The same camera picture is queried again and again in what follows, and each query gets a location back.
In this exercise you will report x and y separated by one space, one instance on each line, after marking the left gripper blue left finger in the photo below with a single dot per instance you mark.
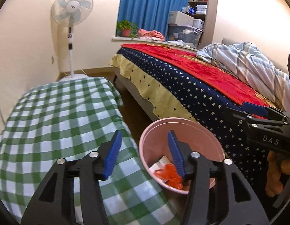
110 153

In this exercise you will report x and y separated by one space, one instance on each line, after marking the small clear storage box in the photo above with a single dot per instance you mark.
198 23

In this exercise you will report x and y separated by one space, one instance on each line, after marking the pink folded clothes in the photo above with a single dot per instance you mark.
152 35

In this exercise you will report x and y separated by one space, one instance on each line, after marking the white standing fan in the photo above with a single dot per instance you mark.
68 13

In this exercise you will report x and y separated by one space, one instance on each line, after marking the orange plastic bag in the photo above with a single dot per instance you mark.
175 180

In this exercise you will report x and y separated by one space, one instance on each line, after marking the navy star bedsheet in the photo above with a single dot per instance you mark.
206 105

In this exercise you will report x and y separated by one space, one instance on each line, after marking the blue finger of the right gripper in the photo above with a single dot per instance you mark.
254 109

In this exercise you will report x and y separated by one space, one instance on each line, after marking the yellow bed skirt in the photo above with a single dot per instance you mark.
164 103

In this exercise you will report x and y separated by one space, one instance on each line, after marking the pink trash bin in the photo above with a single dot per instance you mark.
194 140

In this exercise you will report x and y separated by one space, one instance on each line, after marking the blue curtain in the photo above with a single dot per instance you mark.
149 14

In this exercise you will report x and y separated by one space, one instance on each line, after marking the red floral blanket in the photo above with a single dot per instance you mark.
228 85

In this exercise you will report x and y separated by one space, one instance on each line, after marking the potted green plant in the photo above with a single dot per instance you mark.
127 29

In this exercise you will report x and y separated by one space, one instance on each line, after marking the green checkered tablecloth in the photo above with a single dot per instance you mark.
69 120

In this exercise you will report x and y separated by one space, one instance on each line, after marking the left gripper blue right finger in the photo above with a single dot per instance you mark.
176 154

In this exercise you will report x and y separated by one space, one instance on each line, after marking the right hand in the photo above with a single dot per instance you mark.
275 169

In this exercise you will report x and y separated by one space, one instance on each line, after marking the plaid blue grey duvet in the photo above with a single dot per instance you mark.
247 63

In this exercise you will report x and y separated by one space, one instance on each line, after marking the wooden bookshelf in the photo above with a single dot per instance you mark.
206 10

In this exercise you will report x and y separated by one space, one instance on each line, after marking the grey cardboard box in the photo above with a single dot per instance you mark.
180 19

